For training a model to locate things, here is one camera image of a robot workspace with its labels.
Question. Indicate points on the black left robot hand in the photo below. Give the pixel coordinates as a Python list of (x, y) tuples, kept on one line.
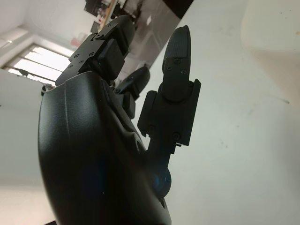
[(93, 152)]

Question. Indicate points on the person with black trousers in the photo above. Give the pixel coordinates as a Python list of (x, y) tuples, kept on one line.
[(178, 2)]

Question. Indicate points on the bright window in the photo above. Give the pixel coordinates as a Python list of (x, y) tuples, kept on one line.
[(42, 56)]

